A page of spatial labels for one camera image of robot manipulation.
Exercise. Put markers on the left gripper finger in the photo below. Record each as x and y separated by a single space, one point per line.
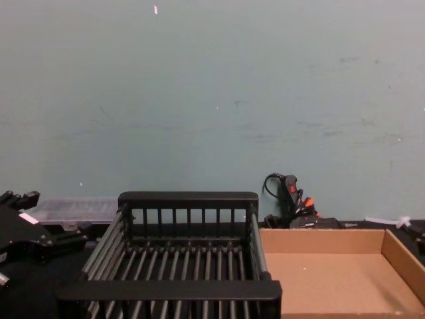
71 236
30 198

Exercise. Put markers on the white three-armed plastic piece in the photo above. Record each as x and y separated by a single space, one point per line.
403 220

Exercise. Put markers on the shallow brown cardboard tray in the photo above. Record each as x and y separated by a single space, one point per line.
332 282

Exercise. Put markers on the clear plastic case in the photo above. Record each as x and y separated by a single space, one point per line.
76 209

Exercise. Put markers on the black rack with steel bars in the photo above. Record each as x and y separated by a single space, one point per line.
186 199

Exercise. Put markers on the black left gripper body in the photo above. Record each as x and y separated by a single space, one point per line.
23 239

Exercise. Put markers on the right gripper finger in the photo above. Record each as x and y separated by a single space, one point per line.
419 240

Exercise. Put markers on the black table cloth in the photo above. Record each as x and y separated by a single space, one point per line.
68 266

